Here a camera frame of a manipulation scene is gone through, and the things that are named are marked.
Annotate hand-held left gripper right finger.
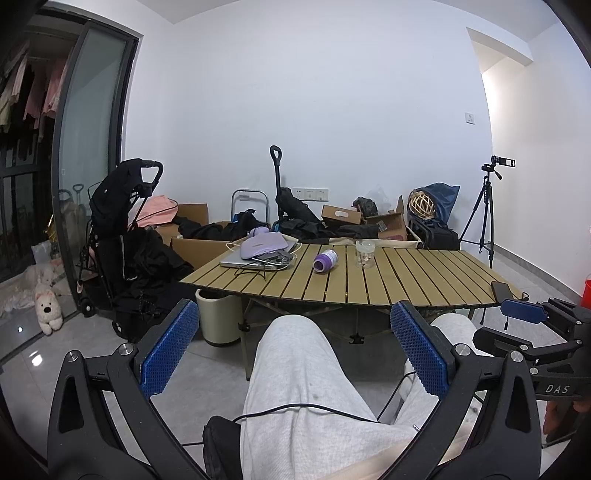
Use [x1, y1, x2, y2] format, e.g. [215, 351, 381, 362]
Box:
[390, 301, 546, 480]

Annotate glass sliding door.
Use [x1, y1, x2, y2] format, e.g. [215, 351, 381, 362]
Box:
[50, 17, 140, 297]

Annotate person's left leg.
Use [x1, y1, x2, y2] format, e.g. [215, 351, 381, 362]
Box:
[240, 315, 432, 480]

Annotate black tripod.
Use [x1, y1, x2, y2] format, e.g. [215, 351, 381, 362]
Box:
[459, 163, 504, 269]

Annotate person's right leg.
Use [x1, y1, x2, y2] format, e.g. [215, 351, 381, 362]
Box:
[378, 312, 485, 428]

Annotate black phone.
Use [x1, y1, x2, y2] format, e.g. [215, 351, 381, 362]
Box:
[490, 280, 514, 304]

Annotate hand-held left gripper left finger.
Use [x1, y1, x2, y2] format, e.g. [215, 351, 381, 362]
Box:
[46, 298, 209, 480]

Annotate beige trash bin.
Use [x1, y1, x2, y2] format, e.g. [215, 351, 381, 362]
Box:
[195, 288, 243, 348]

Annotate clear glass jar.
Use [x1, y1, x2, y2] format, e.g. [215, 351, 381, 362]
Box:
[354, 239, 376, 270]

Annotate white cable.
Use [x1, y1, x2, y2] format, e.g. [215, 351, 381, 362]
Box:
[225, 239, 304, 278]

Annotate white plastic bag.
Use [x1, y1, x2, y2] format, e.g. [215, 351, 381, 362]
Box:
[30, 239, 64, 269]

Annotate white plush dog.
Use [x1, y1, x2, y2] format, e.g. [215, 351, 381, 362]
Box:
[34, 281, 64, 336]

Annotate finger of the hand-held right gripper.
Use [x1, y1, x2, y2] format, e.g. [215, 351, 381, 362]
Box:
[473, 325, 591, 371]
[501, 298, 591, 343]

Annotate black stroller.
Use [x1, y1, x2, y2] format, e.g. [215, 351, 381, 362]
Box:
[75, 159, 165, 319]

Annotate purple pouch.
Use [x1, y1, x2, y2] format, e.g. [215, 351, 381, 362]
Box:
[240, 233, 288, 260]

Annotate folding step stool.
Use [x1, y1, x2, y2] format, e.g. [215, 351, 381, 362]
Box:
[231, 189, 270, 228]

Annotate blue fabric bag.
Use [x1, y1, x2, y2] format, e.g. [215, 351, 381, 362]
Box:
[408, 183, 461, 230]

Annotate black cable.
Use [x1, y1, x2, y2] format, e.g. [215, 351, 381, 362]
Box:
[184, 368, 417, 448]

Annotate black wagon handle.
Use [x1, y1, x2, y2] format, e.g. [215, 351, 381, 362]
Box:
[270, 145, 286, 223]

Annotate silver laptop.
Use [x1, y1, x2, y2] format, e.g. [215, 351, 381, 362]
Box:
[219, 249, 297, 270]

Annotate wooden slat folding table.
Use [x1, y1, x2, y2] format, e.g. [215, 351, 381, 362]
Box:
[179, 243, 526, 346]

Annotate small cardboard box with slot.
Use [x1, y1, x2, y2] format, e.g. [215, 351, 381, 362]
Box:
[321, 204, 363, 226]

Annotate wall socket row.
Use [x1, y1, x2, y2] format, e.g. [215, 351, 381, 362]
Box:
[293, 186, 329, 203]

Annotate person's leg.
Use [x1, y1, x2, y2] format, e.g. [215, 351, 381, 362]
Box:
[240, 315, 432, 480]
[378, 312, 485, 428]

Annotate hanging clothes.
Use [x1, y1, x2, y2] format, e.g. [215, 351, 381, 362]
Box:
[0, 41, 75, 136]

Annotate woven rattan ball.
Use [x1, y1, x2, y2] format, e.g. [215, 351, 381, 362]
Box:
[408, 191, 437, 218]

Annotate large open cardboard box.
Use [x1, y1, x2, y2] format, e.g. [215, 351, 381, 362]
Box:
[158, 203, 246, 271]

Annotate black bag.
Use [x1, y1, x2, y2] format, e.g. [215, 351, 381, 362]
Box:
[408, 216, 461, 251]

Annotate open cardboard box red label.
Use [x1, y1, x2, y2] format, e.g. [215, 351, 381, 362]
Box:
[364, 196, 410, 242]

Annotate pile of black clothes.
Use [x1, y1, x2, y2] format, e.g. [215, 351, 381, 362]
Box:
[110, 227, 200, 343]

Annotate person's right hand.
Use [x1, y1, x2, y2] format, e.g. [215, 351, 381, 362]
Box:
[543, 398, 591, 446]

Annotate pink cloth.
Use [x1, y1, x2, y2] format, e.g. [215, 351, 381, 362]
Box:
[135, 195, 179, 228]

